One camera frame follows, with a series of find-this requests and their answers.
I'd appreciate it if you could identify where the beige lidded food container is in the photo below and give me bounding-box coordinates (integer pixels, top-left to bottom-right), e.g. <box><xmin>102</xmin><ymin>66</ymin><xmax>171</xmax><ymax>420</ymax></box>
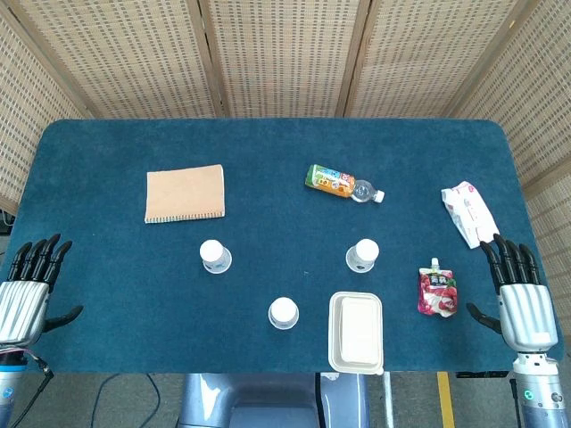
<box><xmin>327</xmin><ymin>291</ymin><xmax>385</xmax><ymax>376</ymax></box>

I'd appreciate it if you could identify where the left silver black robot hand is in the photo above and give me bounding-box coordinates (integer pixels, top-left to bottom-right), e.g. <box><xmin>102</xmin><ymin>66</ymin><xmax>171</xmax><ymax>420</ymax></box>
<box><xmin>0</xmin><ymin>234</ymin><xmax>85</xmax><ymax>348</ymax></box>

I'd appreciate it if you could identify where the dark blue table mat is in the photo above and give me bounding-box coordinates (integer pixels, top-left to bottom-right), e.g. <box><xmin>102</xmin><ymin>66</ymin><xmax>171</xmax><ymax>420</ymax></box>
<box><xmin>7</xmin><ymin>118</ymin><xmax>564</xmax><ymax>375</ymax></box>

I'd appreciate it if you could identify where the white table leg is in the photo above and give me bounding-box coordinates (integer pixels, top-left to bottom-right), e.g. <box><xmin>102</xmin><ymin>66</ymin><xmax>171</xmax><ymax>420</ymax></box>
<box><xmin>382</xmin><ymin>372</ymin><xmax>395</xmax><ymax>428</ymax></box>

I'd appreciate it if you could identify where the red spouted drink pouch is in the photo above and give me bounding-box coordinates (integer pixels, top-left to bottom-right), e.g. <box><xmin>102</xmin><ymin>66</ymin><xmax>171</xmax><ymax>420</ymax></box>
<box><xmin>417</xmin><ymin>257</ymin><xmax>459</xmax><ymax>318</ymax></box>

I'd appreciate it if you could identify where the white floral paper cup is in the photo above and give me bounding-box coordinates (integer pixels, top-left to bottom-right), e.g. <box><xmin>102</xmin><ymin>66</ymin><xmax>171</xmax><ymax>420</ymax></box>
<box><xmin>267</xmin><ymin>296</ymin><xmax>300</xmax><ymax>332</ymax></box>
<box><xmin>198</xmin><ymin>239</ymin><xmax>234</xmax><ymax>275</ymax></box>
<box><xmin>345</xmin><ymin>238</ymin><xmax>381</xmax><ymax>274</ymax></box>

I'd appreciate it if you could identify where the blue-grey robot torso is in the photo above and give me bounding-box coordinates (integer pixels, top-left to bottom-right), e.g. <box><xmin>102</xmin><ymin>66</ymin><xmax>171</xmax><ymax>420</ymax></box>
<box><xmin>178</xmin><ymin>372</ymin><xmax>371</xmax><ymax>428</ymax></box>

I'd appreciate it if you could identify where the tan spiral notebook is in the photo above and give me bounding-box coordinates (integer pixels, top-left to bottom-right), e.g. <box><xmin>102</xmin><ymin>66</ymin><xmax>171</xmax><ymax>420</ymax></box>
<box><xmin>144</xmin><ymin>163</ymin><xmax>227</xmax><ymax>225</ymax></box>

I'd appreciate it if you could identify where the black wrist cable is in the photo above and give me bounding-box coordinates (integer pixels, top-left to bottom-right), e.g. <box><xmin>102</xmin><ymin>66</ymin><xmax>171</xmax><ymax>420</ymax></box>
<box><xmin>8</xmin><ymin>354</ymin><xmax>55</xmax><ymax>428</ymax></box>

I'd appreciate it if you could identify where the orange juice plastic bottle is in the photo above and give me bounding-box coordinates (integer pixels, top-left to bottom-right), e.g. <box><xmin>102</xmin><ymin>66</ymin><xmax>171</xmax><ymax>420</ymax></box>
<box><xmin>304</xmin><ymin>163</ymin><xmax>386</xmax><ymax>205</ymax></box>

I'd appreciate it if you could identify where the white pink snack packet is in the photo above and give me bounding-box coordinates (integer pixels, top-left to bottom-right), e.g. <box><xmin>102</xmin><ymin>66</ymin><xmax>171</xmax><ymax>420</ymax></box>
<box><xmin>440</xmin><ymin>180</ymin><xmax>501</xmax><ymax>250</ymax></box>

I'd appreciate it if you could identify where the black floor cable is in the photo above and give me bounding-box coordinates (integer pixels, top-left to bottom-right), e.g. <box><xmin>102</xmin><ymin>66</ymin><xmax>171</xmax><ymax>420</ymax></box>
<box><xmin>91</xmin><ymin>373</ymin><xmax>161</xmax><ymax>428</ymax></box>

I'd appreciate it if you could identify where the woven folding screen panel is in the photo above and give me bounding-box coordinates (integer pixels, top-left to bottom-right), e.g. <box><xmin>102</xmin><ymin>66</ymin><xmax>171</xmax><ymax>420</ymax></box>
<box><xmin>450</xmin><ymin>0</ymin><xmax>571</xmax><ymax>353</ymax></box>
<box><xmin>0</xmin><ymin>8</ymin><xmax>93</xmax><ymax>215</ymax></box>
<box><xmin>345</xmin><ymin>0</ymin><xmax>543</xmax><ymax>119</ymax></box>
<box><xmin>198</xmin><ymin>0</ymin><xmax>371</xmax><ymax>119</ymax></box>
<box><xmin>0</xmin><ymin>0</ymin><xmax>224</xmax><ymax>119</ymax></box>

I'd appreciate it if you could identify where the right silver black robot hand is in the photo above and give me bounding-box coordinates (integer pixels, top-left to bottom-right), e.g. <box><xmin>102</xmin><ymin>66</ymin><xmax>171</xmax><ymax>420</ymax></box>
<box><xmin>466</xmin><ymin>234</ymin><xmax>559</xmax><ymax>354</ymax></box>

